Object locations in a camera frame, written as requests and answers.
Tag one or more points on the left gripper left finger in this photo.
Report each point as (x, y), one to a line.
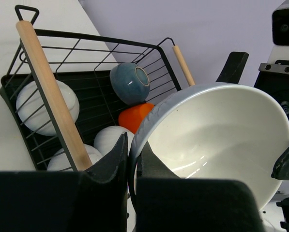
(94, 200)

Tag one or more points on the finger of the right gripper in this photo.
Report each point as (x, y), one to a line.
(281, 167)
(233, 68)

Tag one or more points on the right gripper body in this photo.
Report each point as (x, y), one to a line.
(273, 78)

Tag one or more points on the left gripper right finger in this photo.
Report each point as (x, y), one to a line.
(166, 203)

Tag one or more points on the orange bowl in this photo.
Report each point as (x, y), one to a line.
(132, 117)

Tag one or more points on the blue ceramic bowl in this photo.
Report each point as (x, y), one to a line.
(130, 83)

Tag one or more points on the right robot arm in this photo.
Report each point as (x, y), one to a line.
(280, 33)

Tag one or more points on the black wire dish rack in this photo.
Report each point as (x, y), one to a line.
(83, 62)

